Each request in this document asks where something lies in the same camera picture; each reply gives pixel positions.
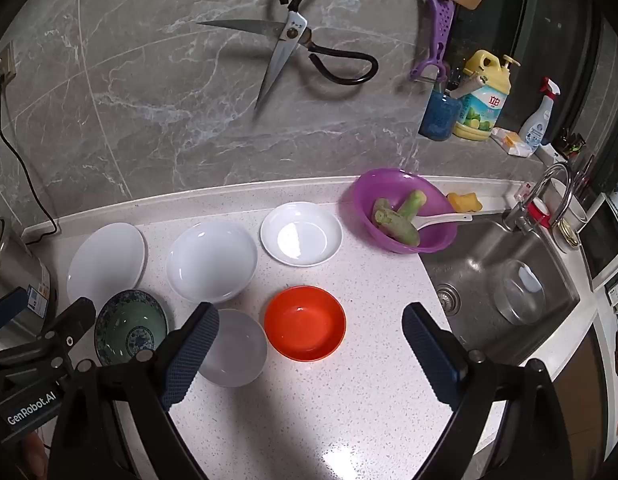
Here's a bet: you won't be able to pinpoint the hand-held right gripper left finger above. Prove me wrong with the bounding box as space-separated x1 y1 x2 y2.
49 301 220 480

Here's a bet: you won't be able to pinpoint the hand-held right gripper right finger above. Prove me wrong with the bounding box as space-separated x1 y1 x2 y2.
401 301 574 480

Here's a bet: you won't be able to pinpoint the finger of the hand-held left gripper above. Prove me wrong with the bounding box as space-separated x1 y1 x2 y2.
0 286 29 333
36 296 97 356

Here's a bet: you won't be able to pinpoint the white bowl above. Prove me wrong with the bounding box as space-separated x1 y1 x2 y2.
198 308 268 387

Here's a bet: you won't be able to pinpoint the blue patterned ceramic bowl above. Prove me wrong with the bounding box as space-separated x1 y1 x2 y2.
94 289 169 367

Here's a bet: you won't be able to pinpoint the deep white plate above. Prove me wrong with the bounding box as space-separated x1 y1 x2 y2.
166 220 259 304

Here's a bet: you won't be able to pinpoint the orange bowl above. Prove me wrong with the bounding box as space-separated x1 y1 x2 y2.
264 286 347 362

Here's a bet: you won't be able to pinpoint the small white plate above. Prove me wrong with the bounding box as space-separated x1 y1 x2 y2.
260 201 343 267

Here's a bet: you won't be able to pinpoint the person's left hand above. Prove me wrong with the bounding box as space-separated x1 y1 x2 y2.
16 430 52 480

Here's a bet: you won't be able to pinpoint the steel rice cooker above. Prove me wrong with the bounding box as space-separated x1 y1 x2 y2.
0 217 57 331

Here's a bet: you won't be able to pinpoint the steel sink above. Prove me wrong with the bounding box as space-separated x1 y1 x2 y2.
420 210 582 366

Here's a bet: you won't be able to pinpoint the clear glass bowl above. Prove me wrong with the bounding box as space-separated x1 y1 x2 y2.
493 259 546 326

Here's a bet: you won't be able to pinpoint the white plastic spoon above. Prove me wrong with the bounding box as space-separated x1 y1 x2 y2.
416 213 474 232

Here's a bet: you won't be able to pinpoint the long green vegetable stem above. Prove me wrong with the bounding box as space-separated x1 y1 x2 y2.
372 198 421 247

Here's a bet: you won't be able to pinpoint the short green vegetable stem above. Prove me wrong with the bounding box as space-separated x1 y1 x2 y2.
398 189 429 222

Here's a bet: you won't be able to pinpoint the yellow sponge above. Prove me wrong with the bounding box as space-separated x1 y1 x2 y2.
447 192 484 212

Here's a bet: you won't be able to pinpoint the steel faucet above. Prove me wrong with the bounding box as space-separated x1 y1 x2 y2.
502 162 574 236

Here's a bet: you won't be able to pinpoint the purple plastic basin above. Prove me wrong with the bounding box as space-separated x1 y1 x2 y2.
351 168 459 255

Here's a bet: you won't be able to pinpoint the red white container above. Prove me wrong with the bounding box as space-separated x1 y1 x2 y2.
531 197 554 226

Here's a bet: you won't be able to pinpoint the white cup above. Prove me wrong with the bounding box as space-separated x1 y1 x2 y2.
551 180 588 233

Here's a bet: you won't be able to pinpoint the white kitchen appliance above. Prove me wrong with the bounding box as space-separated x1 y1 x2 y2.
579 192 618 281

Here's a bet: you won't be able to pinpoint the white orange soap packet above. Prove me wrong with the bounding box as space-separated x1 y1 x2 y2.
490 127 537 158

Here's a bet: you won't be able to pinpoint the blue cup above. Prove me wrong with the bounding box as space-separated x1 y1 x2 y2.
419 87 463 142

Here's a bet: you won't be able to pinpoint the yellow detergent bottle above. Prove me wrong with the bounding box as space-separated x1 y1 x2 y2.
452 50 521 142

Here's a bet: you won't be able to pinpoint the white spray bottle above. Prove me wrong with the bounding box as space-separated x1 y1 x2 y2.
518 77 561 147

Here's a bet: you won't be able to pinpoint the purple peeler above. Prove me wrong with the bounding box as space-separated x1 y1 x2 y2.
410 0 457 82

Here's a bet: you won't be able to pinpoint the wall socket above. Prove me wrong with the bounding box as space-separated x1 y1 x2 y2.
0 42 17 88

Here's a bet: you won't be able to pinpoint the white brush handle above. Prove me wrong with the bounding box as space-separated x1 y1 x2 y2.
451 74 487 100

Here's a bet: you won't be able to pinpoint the black-handled kitchen scissors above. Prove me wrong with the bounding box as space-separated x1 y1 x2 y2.
196 0 380 113

